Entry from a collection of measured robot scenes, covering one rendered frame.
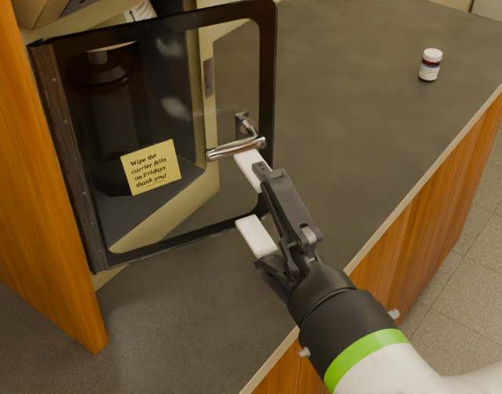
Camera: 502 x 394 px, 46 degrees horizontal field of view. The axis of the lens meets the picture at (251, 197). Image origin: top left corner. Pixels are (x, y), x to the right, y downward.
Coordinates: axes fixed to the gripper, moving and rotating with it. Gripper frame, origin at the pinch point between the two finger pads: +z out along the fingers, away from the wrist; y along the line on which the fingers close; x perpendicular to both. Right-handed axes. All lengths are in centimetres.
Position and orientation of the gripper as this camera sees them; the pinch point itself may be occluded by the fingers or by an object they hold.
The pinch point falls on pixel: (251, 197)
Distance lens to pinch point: 75.1
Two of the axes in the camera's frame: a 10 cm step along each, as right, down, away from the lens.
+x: -9.0, 2.9, -3.1
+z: -4.3, -6.2, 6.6
